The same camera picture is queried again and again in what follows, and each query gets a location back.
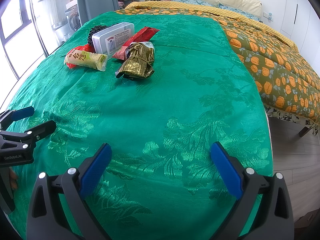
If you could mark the teal patterned right pillow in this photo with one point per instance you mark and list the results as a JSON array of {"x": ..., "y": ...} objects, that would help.
[{"x": 244, "y": 13}]

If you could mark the clear plastic floss box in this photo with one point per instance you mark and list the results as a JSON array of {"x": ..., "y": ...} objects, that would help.
[{"x": 109, "y": 40}]

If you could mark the black framed glass door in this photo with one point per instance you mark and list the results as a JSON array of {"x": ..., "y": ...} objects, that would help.
[{"x": 31, "y": 30}]

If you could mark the striped under cloth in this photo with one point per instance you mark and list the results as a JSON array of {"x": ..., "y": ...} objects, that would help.
[{"x": 270, "y": 139}]

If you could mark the yellow blanket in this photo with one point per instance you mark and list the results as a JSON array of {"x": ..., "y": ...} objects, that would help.
[{"x": 215, "y": 11}]

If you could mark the orange floral quilt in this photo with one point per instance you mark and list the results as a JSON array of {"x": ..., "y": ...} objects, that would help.
[{"x": 285, "y": 80}]

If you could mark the white wardrobe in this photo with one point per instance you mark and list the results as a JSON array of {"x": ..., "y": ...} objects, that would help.
[{"x": 301, "y": 25}]

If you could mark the person's left hand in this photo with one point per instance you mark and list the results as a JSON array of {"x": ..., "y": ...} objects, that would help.
[{"x": 13, "y": 179}]

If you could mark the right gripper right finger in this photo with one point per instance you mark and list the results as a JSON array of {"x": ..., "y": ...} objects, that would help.
[{"x": 262, "y": 209}]

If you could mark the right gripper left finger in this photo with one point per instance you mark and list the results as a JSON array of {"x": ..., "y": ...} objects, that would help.
[{"x": 46, "y": 218}]

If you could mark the teal patterned left pillow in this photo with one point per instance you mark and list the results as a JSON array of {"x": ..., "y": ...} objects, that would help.
[{"x": 195, "y": 2}]

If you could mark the green floral tablecloth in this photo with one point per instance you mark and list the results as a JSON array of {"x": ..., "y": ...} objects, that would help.
[{"x": 161, "y": 182}]

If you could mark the gold foil wrapper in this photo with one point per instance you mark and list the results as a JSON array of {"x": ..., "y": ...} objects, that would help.
[{"x": 139, "y": 62}]

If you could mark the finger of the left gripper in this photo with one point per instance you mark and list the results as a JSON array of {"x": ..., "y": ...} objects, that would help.
[
  {"x": 9, "y": 116},
  {"x": 37, "y": 133}
]

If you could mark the yellow green snack bar wrapper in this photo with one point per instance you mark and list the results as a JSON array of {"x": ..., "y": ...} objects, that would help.
[{"x": 86, "y": 59}]

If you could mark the washing machine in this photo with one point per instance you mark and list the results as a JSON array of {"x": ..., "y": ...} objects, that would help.
[{"x": 72, "y": 15}]

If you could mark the red snack wrapper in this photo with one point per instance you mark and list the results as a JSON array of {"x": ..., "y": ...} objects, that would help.
[{"x": 144, "y": 35}]

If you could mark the teal patterned pillow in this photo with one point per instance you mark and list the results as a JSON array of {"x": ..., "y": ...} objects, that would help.
[
  {"x": 195, "y": 2},
  {"x": 244, "y": 13}
]

